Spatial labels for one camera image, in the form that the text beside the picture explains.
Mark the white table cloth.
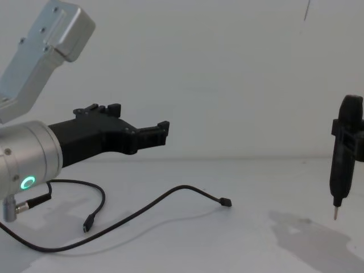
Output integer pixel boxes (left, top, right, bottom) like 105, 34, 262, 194
0, 156, 364, 273

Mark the long black cable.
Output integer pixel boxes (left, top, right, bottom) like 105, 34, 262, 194
0, 185, 233, 253

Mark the black wrist cable silver plug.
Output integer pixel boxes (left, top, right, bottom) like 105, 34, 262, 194
16, 179, 106, 234

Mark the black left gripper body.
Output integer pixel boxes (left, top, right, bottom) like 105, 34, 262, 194
47, 114, 138, 169

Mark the white curtain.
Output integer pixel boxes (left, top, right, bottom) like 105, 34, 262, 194
0, 0, 364, 160

